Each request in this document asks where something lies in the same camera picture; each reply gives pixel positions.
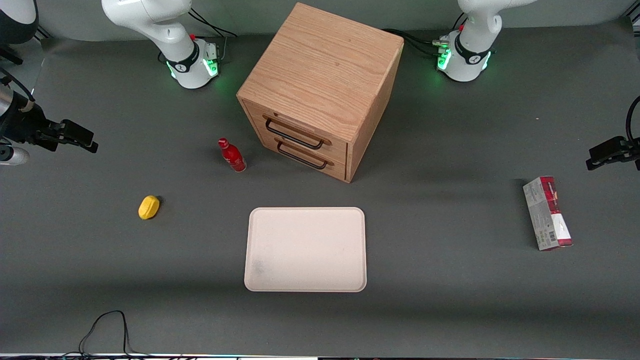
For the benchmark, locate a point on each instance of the beige rectangular tray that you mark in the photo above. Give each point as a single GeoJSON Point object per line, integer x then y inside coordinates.
{"type": "Point", "coordinates": [305, 250]}

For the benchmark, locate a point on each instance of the wooden drawer front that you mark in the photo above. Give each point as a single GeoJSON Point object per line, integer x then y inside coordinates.
{"type": "Point", "coordinates": [320, 169]}
{"type": "Point", "coordinates": [300, 127]}

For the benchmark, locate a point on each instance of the grey base connector box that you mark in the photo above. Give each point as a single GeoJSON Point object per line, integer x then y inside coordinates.
{"type": "Point", "coordinates": [212, 52]}

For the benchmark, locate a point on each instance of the yellow lemon-shaped object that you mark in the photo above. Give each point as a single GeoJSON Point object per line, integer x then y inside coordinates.
{"type": "Point", "coordinates": [148, 207]}

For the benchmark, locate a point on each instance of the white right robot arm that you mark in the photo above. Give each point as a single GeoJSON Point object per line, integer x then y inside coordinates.
{"type": "Point", "coordinates": [150, 20]}

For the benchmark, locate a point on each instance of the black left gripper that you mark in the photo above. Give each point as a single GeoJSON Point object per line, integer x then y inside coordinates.
{"type": "Point", "coordinates": [631, 148]}

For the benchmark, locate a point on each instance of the wooden drawer cabinet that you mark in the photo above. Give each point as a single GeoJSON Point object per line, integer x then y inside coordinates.
{"type": "Point", "coordinates": [325, 65]}

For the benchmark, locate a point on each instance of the red coke bottle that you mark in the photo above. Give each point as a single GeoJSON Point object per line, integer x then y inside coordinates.
{"type": "Point", "coordinates": [232, 156]}

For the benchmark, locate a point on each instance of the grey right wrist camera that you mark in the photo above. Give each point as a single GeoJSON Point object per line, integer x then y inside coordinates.
{"type": "Point", "coordinates": [12, 156]}

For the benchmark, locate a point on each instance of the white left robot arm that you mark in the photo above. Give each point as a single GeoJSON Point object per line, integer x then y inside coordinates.
{"type": "Point", "coordinates": [475, 30]}

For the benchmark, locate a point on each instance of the red plaid cardboard box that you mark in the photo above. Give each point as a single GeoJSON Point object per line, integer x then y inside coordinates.
{"type": "Point", "coordinates": [546, 215]}

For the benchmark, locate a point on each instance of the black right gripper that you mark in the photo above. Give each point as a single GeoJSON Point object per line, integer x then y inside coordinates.
{"type": "Point", "coordinates": [24, 125]}

